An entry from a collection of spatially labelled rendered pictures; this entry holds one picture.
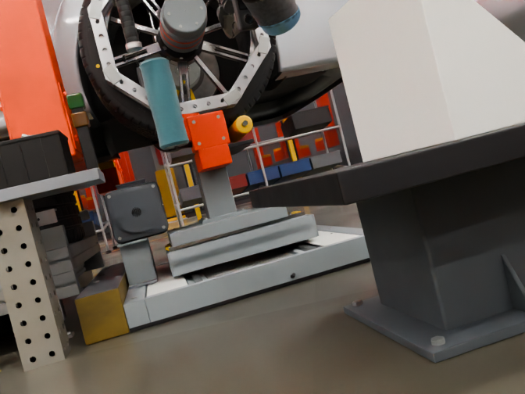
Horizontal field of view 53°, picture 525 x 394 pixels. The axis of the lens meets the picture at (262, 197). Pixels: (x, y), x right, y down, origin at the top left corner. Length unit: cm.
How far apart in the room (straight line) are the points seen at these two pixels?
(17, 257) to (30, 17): 70
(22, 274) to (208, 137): 67
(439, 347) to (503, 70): 42
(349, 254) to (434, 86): 86
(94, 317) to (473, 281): 101
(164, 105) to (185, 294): 55
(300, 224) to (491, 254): 94
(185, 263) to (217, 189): 30
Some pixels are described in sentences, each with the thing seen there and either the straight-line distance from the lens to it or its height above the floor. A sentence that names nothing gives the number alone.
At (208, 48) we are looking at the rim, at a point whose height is 80.
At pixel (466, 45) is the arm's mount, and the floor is 43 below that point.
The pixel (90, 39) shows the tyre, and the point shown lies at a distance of 184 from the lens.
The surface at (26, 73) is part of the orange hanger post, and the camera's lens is 168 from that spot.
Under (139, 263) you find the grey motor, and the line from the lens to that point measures 181.
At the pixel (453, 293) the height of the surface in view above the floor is 7.
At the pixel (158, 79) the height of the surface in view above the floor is 68.
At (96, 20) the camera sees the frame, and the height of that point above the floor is 92.
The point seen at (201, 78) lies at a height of 81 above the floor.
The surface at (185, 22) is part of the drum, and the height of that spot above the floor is 82.
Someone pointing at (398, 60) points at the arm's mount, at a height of 45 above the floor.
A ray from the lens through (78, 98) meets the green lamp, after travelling 148.
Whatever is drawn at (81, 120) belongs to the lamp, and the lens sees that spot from 147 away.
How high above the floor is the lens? 31
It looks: 1 degrees down
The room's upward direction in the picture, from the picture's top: 14 degrees counter-clockwise
